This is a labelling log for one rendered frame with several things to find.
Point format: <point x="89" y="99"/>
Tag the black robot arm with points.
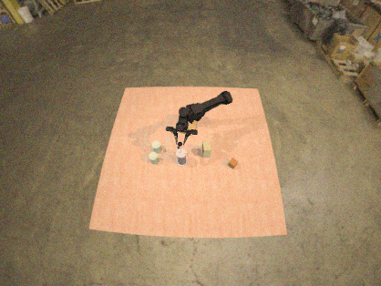
<point x="196" y="111"/>

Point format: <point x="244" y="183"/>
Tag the small orange cube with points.
<point x="232" y="163"/>

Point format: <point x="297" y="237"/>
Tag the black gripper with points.
<point x="188" y="132"/>

